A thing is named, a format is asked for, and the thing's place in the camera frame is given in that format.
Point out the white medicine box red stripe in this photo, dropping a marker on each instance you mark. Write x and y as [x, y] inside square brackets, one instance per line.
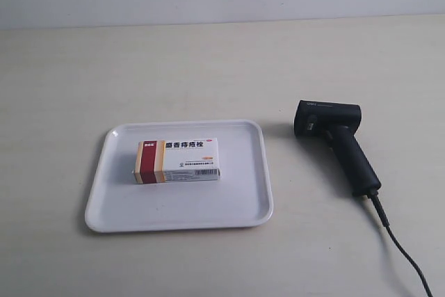
[186, 160]

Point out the white plastic tray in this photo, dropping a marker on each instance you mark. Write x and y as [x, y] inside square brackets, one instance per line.
[242, 197]

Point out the black handheld barcode scanner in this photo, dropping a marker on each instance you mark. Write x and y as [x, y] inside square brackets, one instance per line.
[337, 124]

